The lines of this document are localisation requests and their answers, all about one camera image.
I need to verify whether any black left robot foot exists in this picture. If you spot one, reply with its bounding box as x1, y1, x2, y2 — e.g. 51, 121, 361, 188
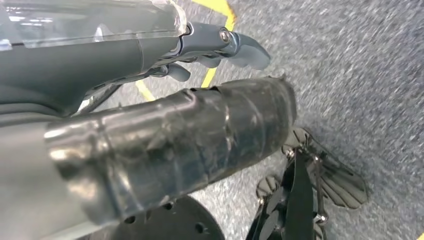
256, 127, 370, 210

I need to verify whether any thin black camera cable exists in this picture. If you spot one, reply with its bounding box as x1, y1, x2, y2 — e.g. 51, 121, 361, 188
75, 83, 123, 116

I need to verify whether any black robot hip disc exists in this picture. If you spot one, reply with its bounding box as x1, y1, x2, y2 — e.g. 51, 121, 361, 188
109, 195, 226, 240

